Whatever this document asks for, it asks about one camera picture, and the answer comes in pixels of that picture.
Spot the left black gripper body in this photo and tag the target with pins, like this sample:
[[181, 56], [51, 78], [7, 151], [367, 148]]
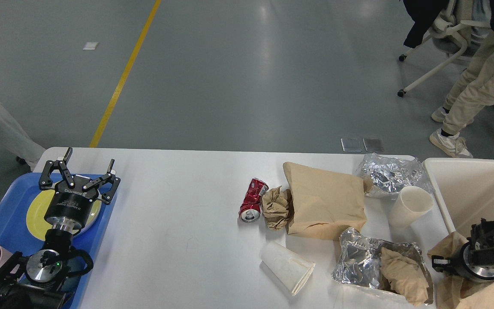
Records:
[[71, 208]]

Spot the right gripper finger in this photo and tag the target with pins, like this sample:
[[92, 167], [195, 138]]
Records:
[[441, 264]]

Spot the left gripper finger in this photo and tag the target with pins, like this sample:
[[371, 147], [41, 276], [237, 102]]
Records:
[[109, 177], [45, 181]]

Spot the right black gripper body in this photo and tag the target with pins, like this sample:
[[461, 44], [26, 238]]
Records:
[[469, 267]]

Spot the yellow plastic plate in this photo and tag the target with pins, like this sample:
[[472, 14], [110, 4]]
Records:
[[35, 221]]

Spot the white paper cup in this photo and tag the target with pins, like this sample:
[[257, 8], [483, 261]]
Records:
[[411, 203], [285, 266]]

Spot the large brown paper bag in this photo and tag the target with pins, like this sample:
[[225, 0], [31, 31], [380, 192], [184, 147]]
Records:
[[325, 203]]

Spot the teal green mug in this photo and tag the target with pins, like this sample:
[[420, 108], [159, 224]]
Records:
[[70, 284]]

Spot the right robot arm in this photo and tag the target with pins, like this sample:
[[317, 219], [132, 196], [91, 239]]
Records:
[[482, 242]]

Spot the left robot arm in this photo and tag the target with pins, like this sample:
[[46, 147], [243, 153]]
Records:
[[51, 227]]

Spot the crumpled brown paper on foil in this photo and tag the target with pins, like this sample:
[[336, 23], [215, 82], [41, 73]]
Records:
[[405, 276]]

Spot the blue plastic tray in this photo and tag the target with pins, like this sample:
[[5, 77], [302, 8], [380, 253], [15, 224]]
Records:
[[14, 235]]

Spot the beige plastic bin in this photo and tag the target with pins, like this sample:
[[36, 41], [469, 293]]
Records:
[[464, 189]]

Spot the person in light grey trousers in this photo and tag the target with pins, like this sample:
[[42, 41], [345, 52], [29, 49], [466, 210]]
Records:
[[17, 141]]

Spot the foil sheet with paper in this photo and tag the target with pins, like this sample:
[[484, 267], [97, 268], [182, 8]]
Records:
[[360, 264]]

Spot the crushed red soda can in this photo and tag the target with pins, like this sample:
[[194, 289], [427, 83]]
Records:
[[250, 209]]

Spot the flattened white paper cup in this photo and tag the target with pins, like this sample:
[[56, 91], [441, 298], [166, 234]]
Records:
[[285, 266]]

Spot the small crumpled brown paper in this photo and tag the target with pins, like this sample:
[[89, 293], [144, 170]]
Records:
[[277, 208]]

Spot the person in khaki trousers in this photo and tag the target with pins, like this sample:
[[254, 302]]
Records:
[[473, 91]]

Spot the white office chair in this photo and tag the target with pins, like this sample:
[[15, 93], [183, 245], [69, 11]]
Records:
[[453, 26]]

